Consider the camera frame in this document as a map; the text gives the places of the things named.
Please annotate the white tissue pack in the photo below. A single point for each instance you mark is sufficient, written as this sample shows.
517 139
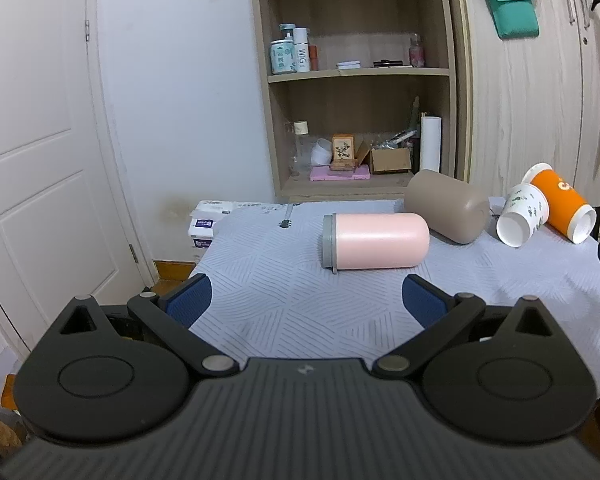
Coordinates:
205 219

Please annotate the wooden floral tea box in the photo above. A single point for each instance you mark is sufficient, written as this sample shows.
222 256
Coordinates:
343 152

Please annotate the teal wall pouch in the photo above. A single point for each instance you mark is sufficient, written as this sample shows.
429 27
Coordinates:
514 19

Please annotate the clear glass jar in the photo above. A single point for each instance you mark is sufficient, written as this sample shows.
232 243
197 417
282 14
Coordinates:
300 151

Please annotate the white door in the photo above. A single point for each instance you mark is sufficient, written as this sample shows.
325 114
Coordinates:
65 226

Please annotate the white spray bottle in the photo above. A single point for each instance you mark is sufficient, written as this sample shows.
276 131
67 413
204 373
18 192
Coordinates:
300 37

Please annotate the wooden shelf unit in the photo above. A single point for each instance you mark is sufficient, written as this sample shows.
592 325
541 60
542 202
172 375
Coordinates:
361 82

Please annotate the taupe brown tumbler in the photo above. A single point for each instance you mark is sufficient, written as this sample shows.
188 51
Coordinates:
457 210

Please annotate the orange paper cup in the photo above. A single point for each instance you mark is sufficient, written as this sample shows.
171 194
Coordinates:
570 214

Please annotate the teal label bottle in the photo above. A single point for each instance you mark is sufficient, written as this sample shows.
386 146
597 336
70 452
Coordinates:
282 51

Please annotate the pink flat box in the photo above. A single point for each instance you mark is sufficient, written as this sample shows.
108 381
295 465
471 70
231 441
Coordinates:
327 174

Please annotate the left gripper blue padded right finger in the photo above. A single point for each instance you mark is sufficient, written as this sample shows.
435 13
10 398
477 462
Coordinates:
445 320

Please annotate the wooden cabinet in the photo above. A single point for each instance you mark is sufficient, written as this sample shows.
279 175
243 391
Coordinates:
530 100

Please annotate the small cardboard box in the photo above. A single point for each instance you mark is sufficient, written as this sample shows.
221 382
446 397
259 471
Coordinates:
383 160

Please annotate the white paper towel roll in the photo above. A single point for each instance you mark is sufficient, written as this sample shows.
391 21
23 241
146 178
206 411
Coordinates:
430 143

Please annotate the pink tumbler grey lid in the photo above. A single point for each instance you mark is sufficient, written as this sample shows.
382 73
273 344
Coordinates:
373 241

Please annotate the pink perfume bottle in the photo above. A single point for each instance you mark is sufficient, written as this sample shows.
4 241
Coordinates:
416 52

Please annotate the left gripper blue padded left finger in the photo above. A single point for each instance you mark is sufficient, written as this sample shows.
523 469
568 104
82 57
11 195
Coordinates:
169 318

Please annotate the white floral paper cup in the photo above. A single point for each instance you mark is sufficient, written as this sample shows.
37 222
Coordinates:
525 211

